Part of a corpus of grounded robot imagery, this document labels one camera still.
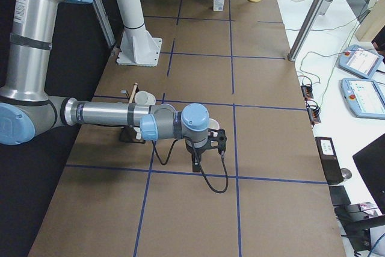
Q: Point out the orange circuit board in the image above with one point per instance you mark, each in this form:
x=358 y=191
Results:
x=307 y=91
x=313 y=113

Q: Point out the aluminium frame post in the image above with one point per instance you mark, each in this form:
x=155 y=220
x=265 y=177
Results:
x=305 y=29

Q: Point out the upper teach pendant tablet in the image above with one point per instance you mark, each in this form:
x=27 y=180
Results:
x=359 y=61

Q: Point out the teach pendant tablet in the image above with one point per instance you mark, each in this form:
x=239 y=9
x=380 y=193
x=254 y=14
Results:
x=363 y=97
x=359 y=61

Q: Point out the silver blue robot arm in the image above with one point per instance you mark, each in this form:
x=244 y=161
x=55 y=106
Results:
x=27 y=111

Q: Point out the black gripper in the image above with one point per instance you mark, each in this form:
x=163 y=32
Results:
x=192 y=150

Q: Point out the white camera pole with base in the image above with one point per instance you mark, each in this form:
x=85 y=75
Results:
x=137 y=47

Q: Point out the white paper cup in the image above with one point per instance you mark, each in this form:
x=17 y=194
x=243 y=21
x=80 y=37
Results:
x=144 y=98

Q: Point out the upper orange circuit board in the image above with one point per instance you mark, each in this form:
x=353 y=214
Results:
x=307 y=91

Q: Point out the lower orange circuit board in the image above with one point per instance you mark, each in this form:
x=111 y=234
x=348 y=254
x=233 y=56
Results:
x=313 y=113

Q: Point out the black laptop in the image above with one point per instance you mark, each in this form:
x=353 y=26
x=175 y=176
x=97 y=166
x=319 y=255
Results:
x=370 y=164

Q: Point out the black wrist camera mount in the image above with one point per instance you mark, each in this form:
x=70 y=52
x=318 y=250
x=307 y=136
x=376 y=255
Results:
x=217 y=140

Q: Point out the white smiley mug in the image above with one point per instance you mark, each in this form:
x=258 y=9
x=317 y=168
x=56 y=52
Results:
x=213 y=124

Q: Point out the black power box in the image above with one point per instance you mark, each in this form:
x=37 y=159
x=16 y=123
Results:
x=328 y=157

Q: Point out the silver round knob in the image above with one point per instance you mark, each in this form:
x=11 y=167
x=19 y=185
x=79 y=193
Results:
x=346 y=173

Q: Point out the lower teach pendant tablet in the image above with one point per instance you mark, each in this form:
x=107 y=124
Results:
x=363 y=97

